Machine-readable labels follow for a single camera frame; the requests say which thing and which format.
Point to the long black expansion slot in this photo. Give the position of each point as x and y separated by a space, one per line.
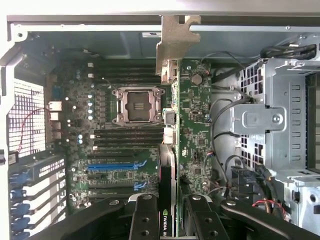
112 195
112 155
112 187

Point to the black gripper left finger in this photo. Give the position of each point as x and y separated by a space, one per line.
146 222

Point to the metal disk bay cage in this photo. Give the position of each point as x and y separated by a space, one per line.
287 87

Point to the black drive power connector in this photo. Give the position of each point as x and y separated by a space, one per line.
243 180

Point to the metal CPU socket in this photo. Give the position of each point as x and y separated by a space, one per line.
137 105

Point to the silver coin cell battery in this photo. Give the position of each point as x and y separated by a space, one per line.
196 79

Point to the short black expansion slot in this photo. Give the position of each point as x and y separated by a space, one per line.
95 176

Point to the green motherboard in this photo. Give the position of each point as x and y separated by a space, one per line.
195 112

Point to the black RAM slot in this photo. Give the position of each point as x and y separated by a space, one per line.
125 82
125 142
125 69
125 131

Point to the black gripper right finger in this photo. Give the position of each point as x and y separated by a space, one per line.
205 222

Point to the blue expansion slot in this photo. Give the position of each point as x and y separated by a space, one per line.
112 166

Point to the blue card retention clip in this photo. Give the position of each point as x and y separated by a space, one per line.
17 194
20 178
20 236
21 210
21 223

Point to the grey metal PC case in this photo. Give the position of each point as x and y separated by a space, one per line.
287 120

